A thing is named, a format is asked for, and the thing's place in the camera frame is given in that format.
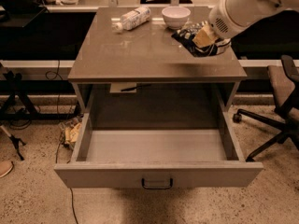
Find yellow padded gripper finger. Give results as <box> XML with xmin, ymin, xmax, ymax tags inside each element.
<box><xmin>192</xmin><ymin>24</ymin><xmax>219</xmax><ymax>48</ymax></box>

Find blue chip bag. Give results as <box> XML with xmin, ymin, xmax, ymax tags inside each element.
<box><xmin>172</xmin><ymin>21</ymin><xmax>231</xmax><ymax>57</ymax></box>

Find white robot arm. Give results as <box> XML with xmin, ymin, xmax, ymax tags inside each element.
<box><xmin>192</xmin><ymin>0</ymin><xmax>299</xmax><ymax>48</ymax></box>

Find grey drawer cabinet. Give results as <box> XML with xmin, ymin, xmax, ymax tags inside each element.
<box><xmin>68</xmin><ymin>7</ymin><xmax>247</xmax><ymax>131</ymax></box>

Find open grey top drawer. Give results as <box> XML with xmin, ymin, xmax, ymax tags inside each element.
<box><xmin>54</xmin><ymin>112</ymin><xmax>263</xmax><ymax>189</ymax></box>

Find white ceramic bowl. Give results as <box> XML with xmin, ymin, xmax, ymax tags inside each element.
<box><xmin>162</xmin><ymin>7</ymin><xmax>191</xmax><ymax>29</ymax></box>

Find clear plastic water bottle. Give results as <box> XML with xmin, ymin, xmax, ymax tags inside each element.
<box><xmin>112</xmin><ymin>6</ymin><xmax>151</xmax><ymax>32</ymax></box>

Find black office chair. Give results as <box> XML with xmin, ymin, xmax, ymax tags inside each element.
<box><xmin>233</xmin><ymin>55</ymin><xmax>299</xmax><ymax>162</ymax></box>

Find crumpled yellow paper pile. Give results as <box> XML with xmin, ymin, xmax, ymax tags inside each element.
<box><xmin>59</xmin><ymin>118</ymin><xmax>82</xmax><ymax>149</ymax></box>

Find black chair at left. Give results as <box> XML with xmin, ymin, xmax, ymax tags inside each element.
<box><xmin>0</xmin><ymin>0</ymin><xmax>47</xmax><ymax>28</ymax></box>

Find black tripod stand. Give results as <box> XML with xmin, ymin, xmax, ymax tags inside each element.
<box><xmin>0</xmin><ymin>66</ymin><xmax>78</xmax><ymax>161</ymax></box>

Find tan shoe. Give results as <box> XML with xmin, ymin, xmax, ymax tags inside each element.
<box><xmin>0</xmin><ymin>161</ymin><xmax>14</xmax><ymax>178</ymax></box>

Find black floor cable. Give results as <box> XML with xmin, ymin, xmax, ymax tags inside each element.
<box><xmin>45</xmin><ymin>59</ymin><xmax>80</xmax><ymax>224</ymax></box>

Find black drawer handle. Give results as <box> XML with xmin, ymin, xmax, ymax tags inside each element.
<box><xmin>141</xmin><ymin>178</ymin><xmax>173</xmax><ymax>190</ymax></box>

